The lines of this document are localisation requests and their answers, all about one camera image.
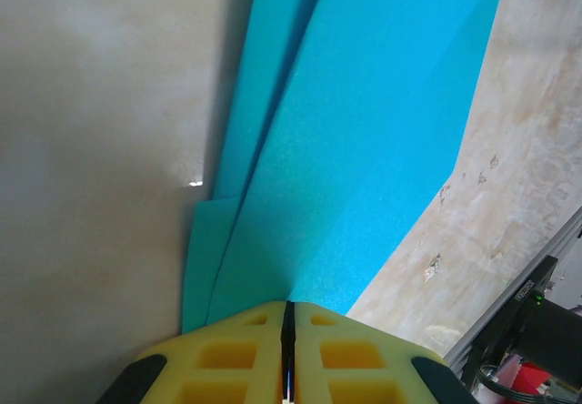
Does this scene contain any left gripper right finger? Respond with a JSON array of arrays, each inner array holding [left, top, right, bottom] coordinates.
[[293, 301, 479, 404]]

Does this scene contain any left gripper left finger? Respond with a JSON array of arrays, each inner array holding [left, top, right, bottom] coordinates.
[[95, 301, 286, 404]]

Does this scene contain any teal paper sheet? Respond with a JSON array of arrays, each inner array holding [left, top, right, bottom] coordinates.
[[181, 0, 510, 335]]

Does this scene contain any red plastic object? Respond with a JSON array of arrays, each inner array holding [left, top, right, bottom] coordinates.
[[512, 360, 555, 397]]

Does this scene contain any aluminium mounting rail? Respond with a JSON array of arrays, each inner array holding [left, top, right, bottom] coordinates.
[[443, 203, 582, 364]]

